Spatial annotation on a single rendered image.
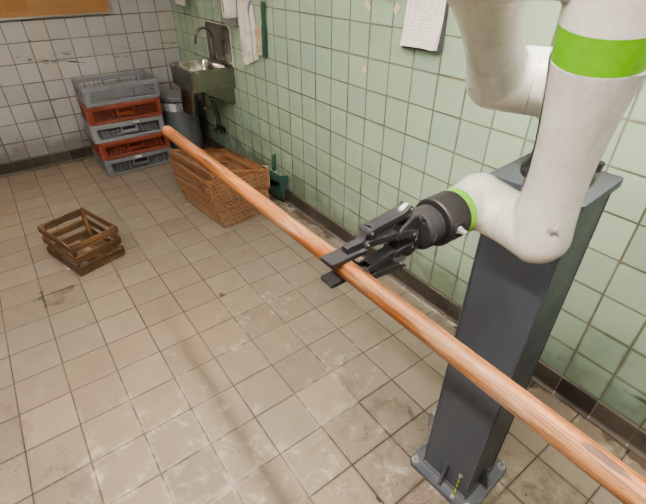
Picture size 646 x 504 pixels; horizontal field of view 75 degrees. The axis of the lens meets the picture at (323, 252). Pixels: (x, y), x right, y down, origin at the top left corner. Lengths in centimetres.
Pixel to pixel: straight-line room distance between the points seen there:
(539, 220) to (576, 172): 10
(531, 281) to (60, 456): 180
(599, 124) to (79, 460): 195
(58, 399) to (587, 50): 219
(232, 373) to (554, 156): 171
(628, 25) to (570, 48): 6
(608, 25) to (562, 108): 11
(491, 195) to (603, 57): 31
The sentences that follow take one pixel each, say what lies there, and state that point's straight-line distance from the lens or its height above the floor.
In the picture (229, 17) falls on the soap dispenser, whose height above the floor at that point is 124.
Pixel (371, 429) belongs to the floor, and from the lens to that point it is 190.
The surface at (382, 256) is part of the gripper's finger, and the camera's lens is 72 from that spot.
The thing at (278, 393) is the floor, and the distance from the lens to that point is 200.
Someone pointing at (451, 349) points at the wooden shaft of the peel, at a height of 121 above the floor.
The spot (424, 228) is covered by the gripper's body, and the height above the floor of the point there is 121.
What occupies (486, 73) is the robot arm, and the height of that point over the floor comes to 142.
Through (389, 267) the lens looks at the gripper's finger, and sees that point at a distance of 75.
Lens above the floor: 160
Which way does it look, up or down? 35 degrees down
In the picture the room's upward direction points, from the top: straight up
